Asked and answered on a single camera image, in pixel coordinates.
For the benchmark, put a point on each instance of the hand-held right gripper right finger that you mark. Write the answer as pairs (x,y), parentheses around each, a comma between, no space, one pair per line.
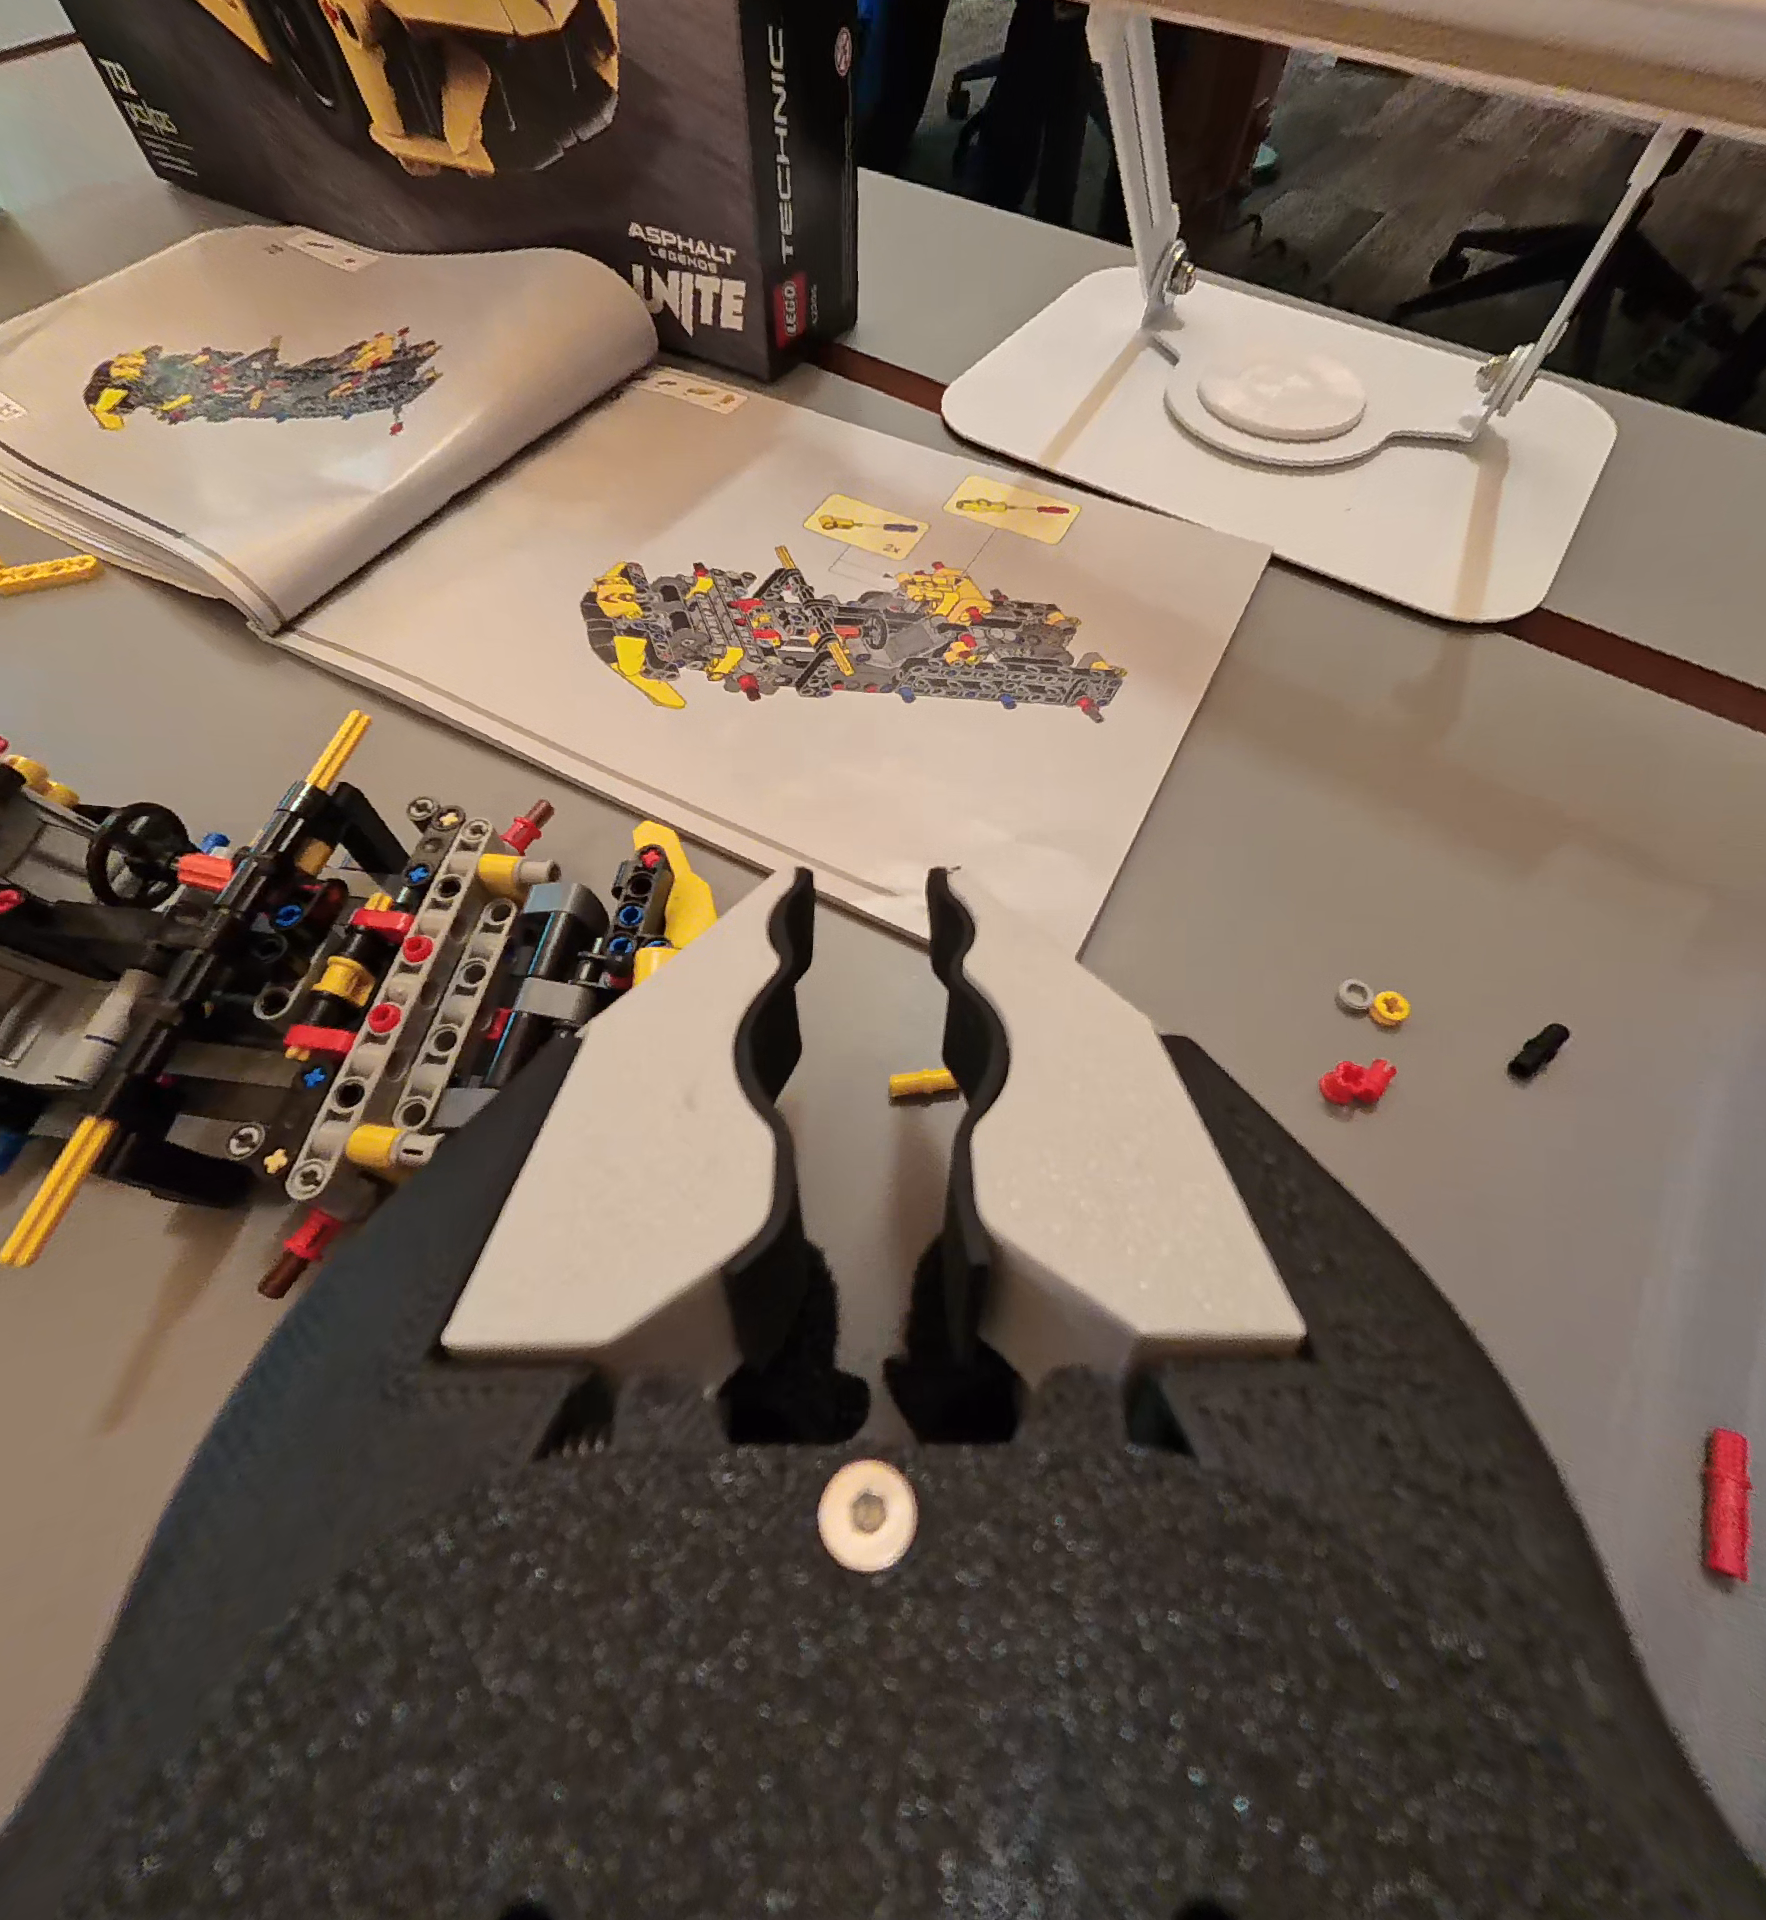
(1123,1185)

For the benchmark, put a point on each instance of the black lego pin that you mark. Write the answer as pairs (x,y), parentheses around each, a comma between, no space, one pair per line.
(1539,1052)

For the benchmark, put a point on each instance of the yellow lego pin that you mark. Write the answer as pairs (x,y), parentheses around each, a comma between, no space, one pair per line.
(920,1084)

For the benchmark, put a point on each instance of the red lego axle pin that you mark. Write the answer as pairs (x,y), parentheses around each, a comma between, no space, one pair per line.
(1728,1502)

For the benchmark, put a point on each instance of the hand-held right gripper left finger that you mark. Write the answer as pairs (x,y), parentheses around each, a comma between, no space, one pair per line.
(628,1185)

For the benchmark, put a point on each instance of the yellow lego beam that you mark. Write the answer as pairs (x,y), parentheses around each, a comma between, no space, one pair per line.
(44,574)

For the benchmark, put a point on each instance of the dark lego set box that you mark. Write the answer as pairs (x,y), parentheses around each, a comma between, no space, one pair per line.
(523,180)

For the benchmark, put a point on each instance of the white metal stand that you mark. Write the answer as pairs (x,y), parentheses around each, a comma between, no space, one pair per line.
(1423,511)

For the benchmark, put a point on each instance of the black yellow lego car chassis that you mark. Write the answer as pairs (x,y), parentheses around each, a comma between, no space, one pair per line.
(418,976)

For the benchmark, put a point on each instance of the lego instruction booklet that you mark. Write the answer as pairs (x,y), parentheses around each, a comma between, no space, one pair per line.
(853,752)

